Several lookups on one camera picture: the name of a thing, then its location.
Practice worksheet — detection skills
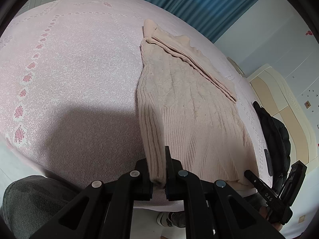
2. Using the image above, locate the person right hand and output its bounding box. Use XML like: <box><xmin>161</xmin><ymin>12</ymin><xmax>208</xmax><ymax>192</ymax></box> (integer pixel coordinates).
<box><xmin>259</xmin><ymin>199</ymin><xmax>283</xmax><ymax>231</ymax></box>

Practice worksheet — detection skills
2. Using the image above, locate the black padded jacket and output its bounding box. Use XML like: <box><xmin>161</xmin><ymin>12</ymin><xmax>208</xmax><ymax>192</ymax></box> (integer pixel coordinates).
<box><xmin>252</xmin><ymin>101</ymin><xmax>291</xmax><ymax>193</ymax></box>

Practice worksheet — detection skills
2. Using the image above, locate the black remote control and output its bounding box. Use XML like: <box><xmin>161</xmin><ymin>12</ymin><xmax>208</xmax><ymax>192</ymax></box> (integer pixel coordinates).
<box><xmin>264</xmin><ymin>148</ymin><xmax>273</xmax><ymax>177</ymax></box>

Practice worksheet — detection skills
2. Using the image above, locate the peach knit sweater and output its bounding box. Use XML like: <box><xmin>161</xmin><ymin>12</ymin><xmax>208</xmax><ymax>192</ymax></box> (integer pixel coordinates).
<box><xmin>137</xmin><ymin>20</ymin><xmax>258</xmax><ymax>191</ymax></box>

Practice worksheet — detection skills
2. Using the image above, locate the pink patterned bed sheet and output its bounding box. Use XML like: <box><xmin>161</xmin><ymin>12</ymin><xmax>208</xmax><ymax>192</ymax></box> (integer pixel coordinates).
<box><xmin>1</xmin><ymin>0</ymin><xmax>273</xmax><ymax>188</ymax></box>

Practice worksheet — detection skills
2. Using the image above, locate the grey sneaker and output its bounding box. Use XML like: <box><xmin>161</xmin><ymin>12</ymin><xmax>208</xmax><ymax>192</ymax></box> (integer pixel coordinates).
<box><xmin>156</xmin><ymin>211</ymin><xmax>186</xmax><ymax>228</ymax></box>

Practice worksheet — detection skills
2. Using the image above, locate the camouflage trouser leg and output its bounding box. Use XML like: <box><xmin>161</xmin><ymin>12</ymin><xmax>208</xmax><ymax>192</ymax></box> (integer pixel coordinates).
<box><xmin>1</xmin><ymin>175</ymin><xmax>81</xmax><ymax>238</ymax></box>

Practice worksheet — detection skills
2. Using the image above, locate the cream wooden headboard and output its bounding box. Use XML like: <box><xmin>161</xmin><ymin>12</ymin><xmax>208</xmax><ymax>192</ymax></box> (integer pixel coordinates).
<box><xmin>247</xmin><ymin>64</ymin><xmax>318</xmax><ymax>170</ymax></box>

